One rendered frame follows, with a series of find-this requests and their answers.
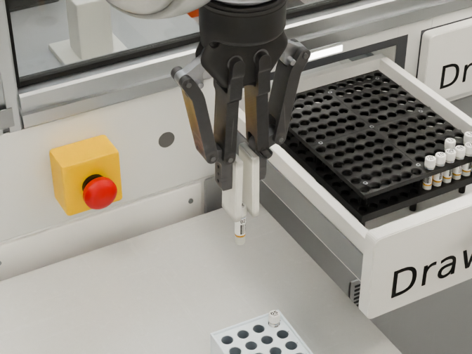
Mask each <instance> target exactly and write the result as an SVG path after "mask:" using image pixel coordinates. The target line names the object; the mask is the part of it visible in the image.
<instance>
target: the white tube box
mask: <svg viewBox="0 0 472 354"><path fill-rule="evenodd" d="M277 311H279V312H280V310H277ZM268 314H269V313H266V314H264V315H261V316H258V317H255V318H252V319H250V320H247V321H244V322H241V323H238V324H235V325H233V326H230V327H226V328H224V329H221V330H218V331H216V332H212V333H210V341H211V354H313V352H312V351H311V350H310V349H309V347H307V345H306V344H305V342H304V341H303V340H302V338H301V337H300V336H299V335H298V334H297V332H296V331H295V330H294V328H293V327H292V326H291V325H290V323H289V322H288V321H287V319H286V318H285V317H284V315H283V314H282V313H281V312H280V323H279V326H278V327H271V326H269V320H268Z"/></svg>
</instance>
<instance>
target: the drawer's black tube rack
mask: <svg viewBox="0 0 472 354"><path fill-rule="evenodd" d="M375 76H379V77H375ZM359 81H362V82H359ZM384 82H388V83H384ZM350 84H352V85H350ZM340 86H342V87H340ZM366 87H369V88H366ZM393 88H394V89H393ZM330 89H334V90H330ZM356 90H360V91H356ZM384 91H387V92H384ZM319 93H321V94H319ZM401 94H403V95H404V96H402V95H401ZM310 96H312V97H310ZM391 97H394V98H391ZM299 98H302V100H301V99H299ZM325 99H327V100H325ZM409 101H413V102H409ZM316 102H320V103H316ZM400 104H404V105H400ZM307 105H311V106H307ZM298 107H299V108H301V109H297V108H298ZM417 107H421V108H417ZM408 110H412V112H410V111H408ZM428 116H433V117H428ZM423 119H424V120H423ZM437 123H442V124H437ZM429 126H433V127H429ZM446 130H452V131H446ZM438 133H443V134H438ZM455 137H461V138H455ZM447 138H453V139H455V140H456V145H455V147H456V146H458V145H462V146H464V133H462V132H461V131H460V130H459V129H457V128H456V127H454V126H453V125H451V124H450V123H449V122H448V121H446V120H445V119H443V118H442V117H441V116H440V115H439V114H437V113H436V112H434V111H433V110H432V109H431V108H429V107H427V106H426V105H425V104H423V103H422V102H421V101H420V100H418V99H417V98H415V97H414V96H413V95H412V94H410V93H409V92H407V91H406V90H404V88H402V87H401V86H399V85H398V84H397V83H395V82H394V81H393V80H392V79H390V78H389V77H387V76H386V75H385V74H384V73H382V72H381V71H379V70H375V71H373V72H368V73H365V74H361V75H358V76H356V77H351V78H348V79H344V80H341V81H337V82H334V83H331V84H327V85H324V86H320V87H317V88H313V89H310V90H307V91H303V92H300V93H297V94H296V97H295V101H294V106H293V110H292V114H291V119H290V123H289V128H288V132H287V137H286V140H285V142H283V144H281V145H279V146H280V147H281V148H283V149H284V150H285V151H286V152H287V153H288V154H289V155H290V156H291V157H293V158H294V159H295V160H296V161H297V162H298V163H299V164H300V165H301V166H302V167H303V168H304V169H305V170H306V171H307V172H308V173H309V174H310V175H311V176H312V177H313V178H314V179H315V180H316V181H317V182H318V183H319V184H320V185H321V186H323V187H324V188H325V189H326V190H327V191H328V192H329V193H330V194H331V195H332V196H333V197H334V198H336V199H337V200H338V201H339V202H340V203H341V204H342V205H343V206H344V207H345V208H346V209H347V210H348V211H349V212H351V213H352V215H354V217H356V218H357V219H358V221H359V222H360V223H361V224H362V225H363V226H364V227H365V222H366V221H370V220H372V219H375V218H378V217H380V216H383V215H386V214H389V213H392V212H394V211H397V210H400V209H403V208H405V207H409V210H410V211H416V209H417V203H419V202H422V201H425V200H428V199H430V198H433V197H436V196H438V195H442V194H445V193H446V192H450V191H453V190H456V189H459V193H462V194H463V193H465V190H466V186H467V185H470V184H472V172H470V176H463V175H461V178H460V179H459V180H455V179H453V178H452V179H451V182H450V183H444V182H442V183H441V186H434V185H433V184H432V186H431V189H430V190H425V189H423V188H422V185H423V179H422V180H420V181H416V182H413V183H410V184H408V185H404V186H402V187H399V188H396V189H393V190H390V191H388V192H384V193H381V194H379V195H376V196H373V197H370V198H367V199H363V198H361V197H360V196H359V195H358V194H357V193H356V192H355V191H354V189H355V186H358V185H362V184H365V185H366V184H368V182H370V181H373V180H376V179H378V178H382V177H384V176H388V175H391V174H393V173H396V172H399V171H402V170H405V169H408V168H411V167H413V166H420V167H421V164H423V163H425V158H426V156H429V155H431V156H435V154H436V153H437V152H444V153H445V140H446V139H447ZM421 168H422V167H421ZM422 169H423V168H422ZM424 171H425V172H427V171H426V170H425V169H424ZM427 173H428V172H427Z"/></svg>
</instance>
